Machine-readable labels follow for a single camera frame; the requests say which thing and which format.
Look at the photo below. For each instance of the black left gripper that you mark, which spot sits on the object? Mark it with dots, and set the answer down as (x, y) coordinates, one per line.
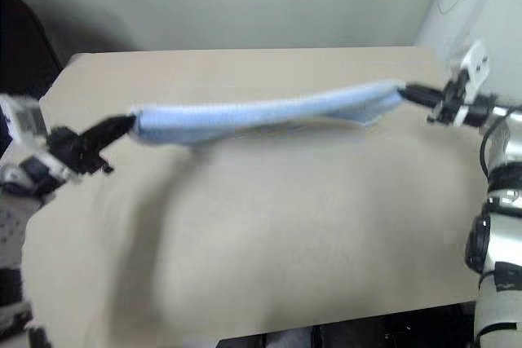
(73, 152)

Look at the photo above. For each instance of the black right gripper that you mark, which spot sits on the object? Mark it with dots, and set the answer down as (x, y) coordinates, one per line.
(448, 97)

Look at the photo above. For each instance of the light blue towel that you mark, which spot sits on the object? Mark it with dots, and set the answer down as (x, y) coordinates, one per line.
(261, 113)

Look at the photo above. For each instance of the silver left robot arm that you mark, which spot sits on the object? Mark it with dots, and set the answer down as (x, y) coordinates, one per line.
(16, 234)

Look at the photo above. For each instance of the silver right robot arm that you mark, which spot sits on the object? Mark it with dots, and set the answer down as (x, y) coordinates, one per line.
(501, 242)

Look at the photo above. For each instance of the black office chair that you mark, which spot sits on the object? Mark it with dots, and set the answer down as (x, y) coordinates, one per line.
(20, 38)

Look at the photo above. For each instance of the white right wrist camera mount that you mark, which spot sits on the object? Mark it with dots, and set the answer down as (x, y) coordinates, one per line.
(475, 62)

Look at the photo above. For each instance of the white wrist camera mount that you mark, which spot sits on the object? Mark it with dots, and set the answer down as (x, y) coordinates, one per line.
(24, 120)
(475, 62)

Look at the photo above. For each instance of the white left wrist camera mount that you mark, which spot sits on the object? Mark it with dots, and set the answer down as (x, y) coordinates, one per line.
(24, 120)

